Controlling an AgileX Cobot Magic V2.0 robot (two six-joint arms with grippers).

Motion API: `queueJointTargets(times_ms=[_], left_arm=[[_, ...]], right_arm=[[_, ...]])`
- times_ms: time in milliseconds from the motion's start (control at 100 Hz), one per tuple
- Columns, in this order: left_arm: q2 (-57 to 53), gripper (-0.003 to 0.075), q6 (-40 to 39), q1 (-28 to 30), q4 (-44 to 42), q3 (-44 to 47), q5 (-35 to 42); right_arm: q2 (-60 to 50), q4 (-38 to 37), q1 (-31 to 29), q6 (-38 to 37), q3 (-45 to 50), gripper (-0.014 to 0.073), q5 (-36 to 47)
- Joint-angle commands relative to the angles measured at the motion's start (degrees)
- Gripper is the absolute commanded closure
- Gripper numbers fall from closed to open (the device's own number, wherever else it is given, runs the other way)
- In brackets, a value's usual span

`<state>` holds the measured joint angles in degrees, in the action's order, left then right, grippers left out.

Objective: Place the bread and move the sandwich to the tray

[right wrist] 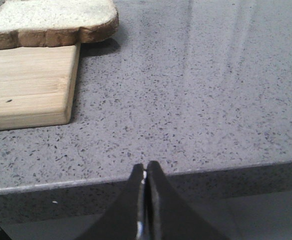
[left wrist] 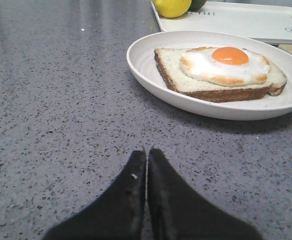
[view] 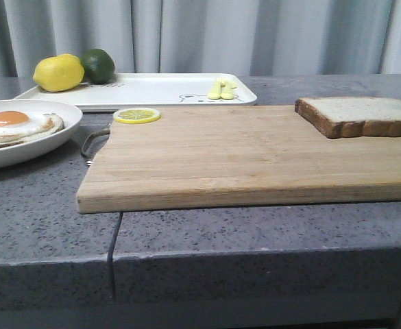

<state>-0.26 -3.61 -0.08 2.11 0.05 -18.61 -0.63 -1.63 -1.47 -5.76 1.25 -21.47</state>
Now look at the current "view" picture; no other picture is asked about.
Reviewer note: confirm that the fried egg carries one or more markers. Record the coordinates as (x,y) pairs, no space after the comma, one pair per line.
(15,125)

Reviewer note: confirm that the white round plate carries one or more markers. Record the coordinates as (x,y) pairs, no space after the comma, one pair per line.
(71,116)

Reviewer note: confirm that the grey curtain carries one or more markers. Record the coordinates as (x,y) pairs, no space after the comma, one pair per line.
(237,37)

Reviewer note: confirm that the white rectangular bear tray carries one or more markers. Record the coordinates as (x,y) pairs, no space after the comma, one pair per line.
(147,90)

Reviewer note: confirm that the yellow lemon slice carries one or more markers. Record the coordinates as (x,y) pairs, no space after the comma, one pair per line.
(136,115)

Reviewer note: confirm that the whole yellow lemon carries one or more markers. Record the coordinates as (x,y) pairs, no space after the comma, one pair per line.
(59,73)

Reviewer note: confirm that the toast slice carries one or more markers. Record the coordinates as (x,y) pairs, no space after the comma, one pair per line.
(35,137)

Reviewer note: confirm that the wooden cutting board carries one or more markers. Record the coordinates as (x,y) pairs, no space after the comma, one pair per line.
(198,157)

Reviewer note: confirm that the metal cutting board handle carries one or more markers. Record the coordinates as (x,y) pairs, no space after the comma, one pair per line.
(85,154)

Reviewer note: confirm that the white bread slice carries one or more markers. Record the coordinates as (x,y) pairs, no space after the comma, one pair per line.
(348,117)

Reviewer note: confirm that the green lime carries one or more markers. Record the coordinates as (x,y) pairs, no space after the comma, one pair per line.
(98,66)

